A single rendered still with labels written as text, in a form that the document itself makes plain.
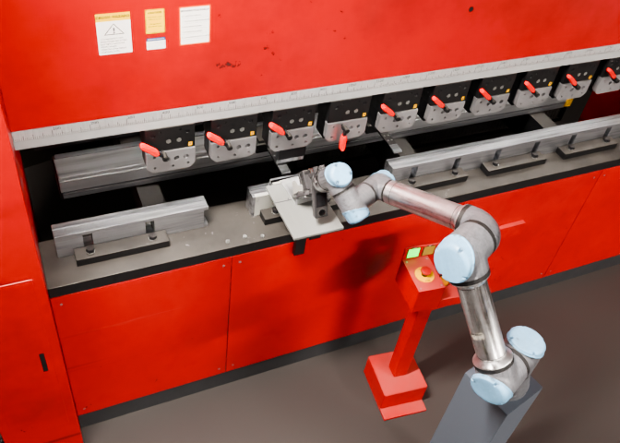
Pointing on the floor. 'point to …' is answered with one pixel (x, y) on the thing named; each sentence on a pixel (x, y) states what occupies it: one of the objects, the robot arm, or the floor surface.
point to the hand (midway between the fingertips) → (303, 195)
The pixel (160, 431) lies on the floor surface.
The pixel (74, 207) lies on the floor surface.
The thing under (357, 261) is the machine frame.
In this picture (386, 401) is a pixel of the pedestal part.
